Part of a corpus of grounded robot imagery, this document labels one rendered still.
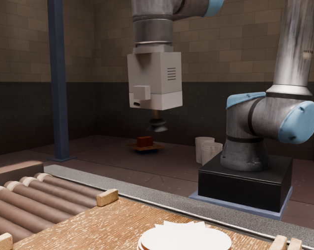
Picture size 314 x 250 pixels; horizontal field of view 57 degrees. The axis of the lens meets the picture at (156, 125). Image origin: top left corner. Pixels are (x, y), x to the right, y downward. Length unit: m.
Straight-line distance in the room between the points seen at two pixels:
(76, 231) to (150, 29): 0.41
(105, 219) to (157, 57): 0.35
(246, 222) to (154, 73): 0.39
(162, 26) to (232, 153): 0.51
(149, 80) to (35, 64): 5.51
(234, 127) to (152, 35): 0.47
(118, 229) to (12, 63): 5.25
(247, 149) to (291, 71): 0.26
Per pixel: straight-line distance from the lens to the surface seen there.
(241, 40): 5.38
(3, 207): 0.84
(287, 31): 0.85
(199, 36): 5.66
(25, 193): 0.93
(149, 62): 0.54
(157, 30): 0.54
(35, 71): 5.99
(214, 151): 4.06
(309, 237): 0.70
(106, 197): 0.72
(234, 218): 0.72
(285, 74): 0.83
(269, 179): 0.88
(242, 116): 0.89
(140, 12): 0.55
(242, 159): 0.92
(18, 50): 5.83
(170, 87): 0.54
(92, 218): 0.66
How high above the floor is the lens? 1.22
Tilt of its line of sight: 8 degrees down
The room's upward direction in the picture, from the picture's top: straight up
